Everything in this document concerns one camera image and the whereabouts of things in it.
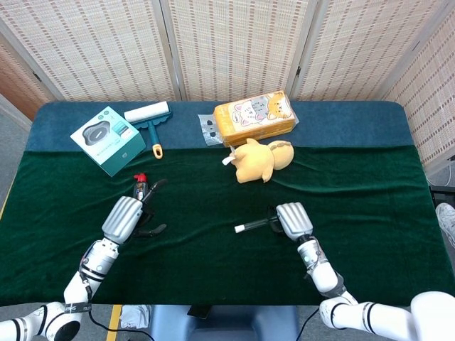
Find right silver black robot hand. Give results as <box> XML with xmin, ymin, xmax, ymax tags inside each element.
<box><xmin>266</xmin><ymin>202</ymin><xmax>314</xmax><ymax>239</ymax></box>

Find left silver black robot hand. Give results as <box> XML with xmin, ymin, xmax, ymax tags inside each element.
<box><xmin>101</xmin><ymin>178</ymin><xmax>168</xmax><ymax>246</ymax></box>

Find clear glass test tube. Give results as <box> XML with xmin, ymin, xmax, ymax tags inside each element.
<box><xmin>234</xmin><ymin>219</ymin><xmax>282</xmax><ymax>234</ymax></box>

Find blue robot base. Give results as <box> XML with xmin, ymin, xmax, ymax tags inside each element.
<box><xmin>148</xmin><ymin>304</ymin><xmax>301</xmax><ymax>341</ymax></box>

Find black bottle red cap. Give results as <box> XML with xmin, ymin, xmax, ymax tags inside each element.
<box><xmin>133</xmin><ymin>173</ymin><xmax>149</xmax><ymax>203</ymax></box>

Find yellow plush toy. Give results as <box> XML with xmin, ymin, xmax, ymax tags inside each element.
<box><xmin>222</xmin><ymin>138</ymin><xmax>295</xmax><ymax>185</ymax></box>

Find teal white product box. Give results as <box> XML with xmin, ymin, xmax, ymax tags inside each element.
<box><xmin>70</xmin><ymin>105</ymin><xmax>147</xmax><ymax>178</ymax></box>

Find green velvet cloth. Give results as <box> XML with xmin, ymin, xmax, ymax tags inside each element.
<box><xmin>0</xmin><ymin>144</ymin><xmax>455</xmax><ymax>310</ymax></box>

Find white crumpled cloth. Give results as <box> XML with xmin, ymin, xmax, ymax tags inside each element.
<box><xmin>119</xmin><ymin>304</ymin><xmax>152</xmax><ymax>330</ymax></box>

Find yellow cat tissue pack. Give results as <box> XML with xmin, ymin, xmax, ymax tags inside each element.
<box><xmin>213</xmin><ymin>90</ymin><xmax>300</xmax><ymax>148</ymax></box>

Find teal lint roller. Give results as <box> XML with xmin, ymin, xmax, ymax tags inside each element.
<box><xmin>123</xmin><ymin>100</ymin><xmax>173</xmax><ymax>160</ymax></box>

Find blue table cover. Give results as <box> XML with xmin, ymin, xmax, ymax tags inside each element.
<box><xmin>25</xmin><ymin>100</ymin><xmax>417</xmax><ymax>153</ymax></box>

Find black flat device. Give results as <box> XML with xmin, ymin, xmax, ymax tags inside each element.
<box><xmin>187</xmin><ymin>305</ymin><xmax>211</xmax><ymax>319</ymax></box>

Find clear panda print packet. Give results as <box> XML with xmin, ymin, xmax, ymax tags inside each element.
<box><xmin>198</xmin><ymin>113</ymin><xmax>223</xmax><ymax>146</ymax></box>

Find white sneaker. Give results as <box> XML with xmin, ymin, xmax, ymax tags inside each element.
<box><xmin>435</xmin><ymin>202</ymin><xmax>455</xmax><ymax>249</ymax></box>

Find woven folding screen panel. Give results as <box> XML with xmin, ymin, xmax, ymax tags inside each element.
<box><xmin>0</xmin><ymin>0</ymin><xmax>182</xmax><ymax>104</ymax></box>
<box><xmin>382</xmin><ymin>6</ymin><xmax>455</xmax><ymax>168</ymax></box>
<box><xmin>0</xmin><ymin>31</ymin><xmax>54</xmax><ymax>124</ymax></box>
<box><xmin>289</xmin><ymin>0</ymin><xmax>455</xmax><ymax>102</ymax></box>
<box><xmin>159</xmin><ymin>0</ymin><xmax>317</xmax><ymax>102</ymax></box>

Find black cable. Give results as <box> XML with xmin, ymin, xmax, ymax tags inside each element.
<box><xmin>294</xmin><ymin>305</ymin><xmax>321</xmax><ymax>341</ymax></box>
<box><xmin>86</xmin><ymin>307</ymin><xmax>154</xmax><ymax>337</ymax></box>

